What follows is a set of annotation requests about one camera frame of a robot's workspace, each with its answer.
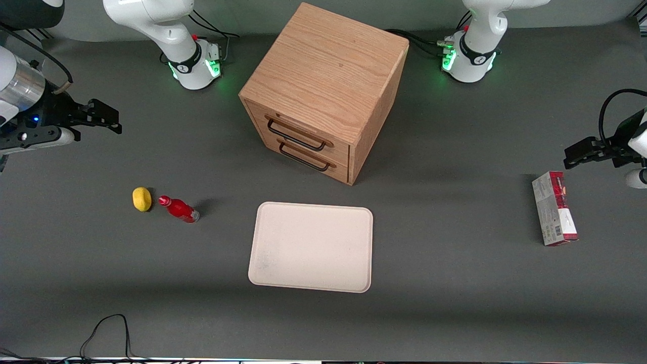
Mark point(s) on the wooden drawer front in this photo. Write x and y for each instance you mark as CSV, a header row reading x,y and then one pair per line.
x,y
323,169
303,126

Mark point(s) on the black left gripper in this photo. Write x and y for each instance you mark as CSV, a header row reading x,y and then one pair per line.
x,y
617,147

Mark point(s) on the red coke bottle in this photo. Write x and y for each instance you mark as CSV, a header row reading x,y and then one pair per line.
x,y
179,209

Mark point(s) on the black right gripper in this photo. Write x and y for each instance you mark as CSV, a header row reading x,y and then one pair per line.
x,y
54,110

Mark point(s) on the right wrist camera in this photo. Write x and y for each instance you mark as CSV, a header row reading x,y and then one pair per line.
x,y
63,136

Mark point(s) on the wooden drawer cabinet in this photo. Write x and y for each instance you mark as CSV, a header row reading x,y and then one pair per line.
x,y
328,65

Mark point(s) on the red plaid cardboard box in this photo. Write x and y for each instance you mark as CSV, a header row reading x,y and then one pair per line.
x,y
553,212

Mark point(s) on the yellow lemon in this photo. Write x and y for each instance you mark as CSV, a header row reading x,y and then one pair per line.
x,y
142,199

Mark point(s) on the beige plastic tray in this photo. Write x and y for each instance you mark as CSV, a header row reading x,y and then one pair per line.
x,y
311,247

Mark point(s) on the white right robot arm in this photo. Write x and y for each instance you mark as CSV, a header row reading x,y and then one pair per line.
x,y
151,20

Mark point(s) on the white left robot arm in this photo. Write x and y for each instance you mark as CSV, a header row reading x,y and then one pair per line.
x,y
477,30

